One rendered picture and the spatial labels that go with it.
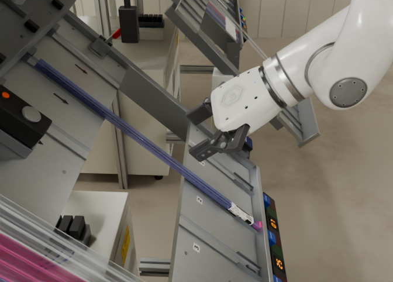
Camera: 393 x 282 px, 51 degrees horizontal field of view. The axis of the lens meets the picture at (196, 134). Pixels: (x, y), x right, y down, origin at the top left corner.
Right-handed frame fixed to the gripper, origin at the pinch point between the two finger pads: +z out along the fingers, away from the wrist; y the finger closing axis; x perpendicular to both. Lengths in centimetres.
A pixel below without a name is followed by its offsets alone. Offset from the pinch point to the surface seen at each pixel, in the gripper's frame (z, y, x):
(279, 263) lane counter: 4.1, 9.4, 31.8
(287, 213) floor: 28, -59, 111
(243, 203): 4.9, -0.9, 22.5
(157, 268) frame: 48, -13, 45
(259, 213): 2.9, 1.6, 24.7
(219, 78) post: 4.1, -44.0, 21.0
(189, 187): 7.2, 3.3, 6.8
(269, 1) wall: -1, -285, 136
